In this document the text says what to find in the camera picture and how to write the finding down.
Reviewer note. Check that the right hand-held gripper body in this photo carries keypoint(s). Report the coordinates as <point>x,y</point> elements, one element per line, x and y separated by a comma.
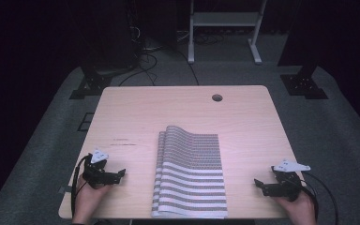
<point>286,184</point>

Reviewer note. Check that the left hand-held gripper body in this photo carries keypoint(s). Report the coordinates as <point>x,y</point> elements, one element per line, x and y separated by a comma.
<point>98,173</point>

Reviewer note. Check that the grey white striped cloth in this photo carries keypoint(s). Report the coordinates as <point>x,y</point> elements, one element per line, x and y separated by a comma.
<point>193,175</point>
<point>155,200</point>

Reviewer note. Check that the person's right hand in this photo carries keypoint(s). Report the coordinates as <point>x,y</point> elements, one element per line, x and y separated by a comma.
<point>300,209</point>

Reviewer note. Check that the person's left hand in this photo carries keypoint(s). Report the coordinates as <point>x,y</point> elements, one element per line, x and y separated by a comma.
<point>89,201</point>

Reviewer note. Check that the grey tape strip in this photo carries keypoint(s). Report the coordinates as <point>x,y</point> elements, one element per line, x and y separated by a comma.
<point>65,189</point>

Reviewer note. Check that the dark floor socket plate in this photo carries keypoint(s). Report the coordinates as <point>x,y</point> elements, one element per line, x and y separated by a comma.
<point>86,122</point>

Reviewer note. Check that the black stand base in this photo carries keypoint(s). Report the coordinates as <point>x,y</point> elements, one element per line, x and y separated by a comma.
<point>303,84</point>
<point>89,86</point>

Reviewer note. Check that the white metal stand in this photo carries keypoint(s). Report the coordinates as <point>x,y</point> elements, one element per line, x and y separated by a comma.
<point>193,37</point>

